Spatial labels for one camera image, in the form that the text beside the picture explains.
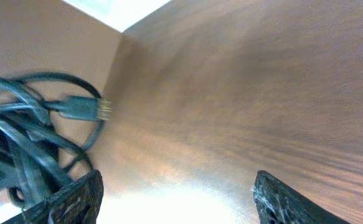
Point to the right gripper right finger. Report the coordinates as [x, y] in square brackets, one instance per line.
[278, 203]

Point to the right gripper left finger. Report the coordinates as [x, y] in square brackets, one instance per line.
[78, 202]

